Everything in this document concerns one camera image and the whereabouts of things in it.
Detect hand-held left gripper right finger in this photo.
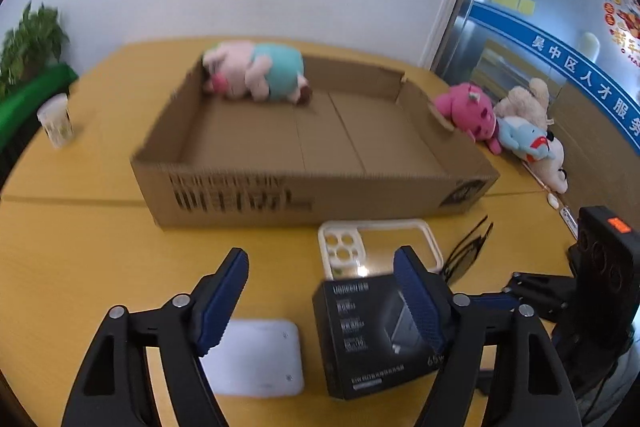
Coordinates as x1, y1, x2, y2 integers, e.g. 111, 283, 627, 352
393, 246, 581, 427

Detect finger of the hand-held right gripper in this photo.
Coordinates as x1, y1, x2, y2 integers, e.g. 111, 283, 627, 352
502, 273, 577, 322
467, 293, 521, 313

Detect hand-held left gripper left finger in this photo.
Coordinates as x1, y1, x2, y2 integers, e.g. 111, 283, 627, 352
60, 248, 250, 427

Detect black sunglasses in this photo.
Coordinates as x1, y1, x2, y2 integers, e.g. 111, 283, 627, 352
440, 216, 495, 288

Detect black charger box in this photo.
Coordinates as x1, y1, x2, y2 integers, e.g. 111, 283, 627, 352
312, 274, 453, 400

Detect white power bank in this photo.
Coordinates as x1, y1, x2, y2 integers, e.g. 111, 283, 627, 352
200, 318, 306, 398

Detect cream clear phone case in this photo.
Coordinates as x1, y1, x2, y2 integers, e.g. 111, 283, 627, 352
318, 219, 445, 280

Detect brown cardboard box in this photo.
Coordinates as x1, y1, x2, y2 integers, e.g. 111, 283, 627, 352
131, 52, 501, 230

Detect white dog plush toy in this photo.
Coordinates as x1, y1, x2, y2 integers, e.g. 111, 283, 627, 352
525, 129, 571, 195

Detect blue shark plush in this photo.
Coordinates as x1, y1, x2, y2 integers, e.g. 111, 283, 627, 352
497, 116, 553, 164

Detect beige teddy plush toy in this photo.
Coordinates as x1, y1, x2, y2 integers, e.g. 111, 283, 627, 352
494, 78, 555, 128

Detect pink bear plush toy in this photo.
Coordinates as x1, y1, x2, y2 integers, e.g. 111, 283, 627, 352
431, 82, 502, 156

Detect blue window banner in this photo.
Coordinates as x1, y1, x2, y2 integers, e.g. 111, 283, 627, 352
470, 2, 640, 148

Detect pink pig plush toy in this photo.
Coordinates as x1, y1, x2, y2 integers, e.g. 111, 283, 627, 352
201, 41, 313, 106

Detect printed paper cup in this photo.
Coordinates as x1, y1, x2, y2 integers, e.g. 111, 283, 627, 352
36, 93, 75, 149

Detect green potted plant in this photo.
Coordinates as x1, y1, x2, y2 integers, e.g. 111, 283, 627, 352
0, 1, 70, 95

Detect glass partition with metal frame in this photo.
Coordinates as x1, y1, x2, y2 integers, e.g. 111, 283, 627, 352
420, 0, 640, 208

